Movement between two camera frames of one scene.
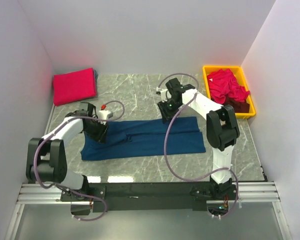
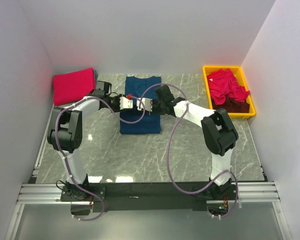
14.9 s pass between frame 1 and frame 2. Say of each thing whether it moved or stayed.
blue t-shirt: moved
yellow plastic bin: stayed
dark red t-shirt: stayed
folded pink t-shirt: stayed
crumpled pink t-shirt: stayed
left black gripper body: moved
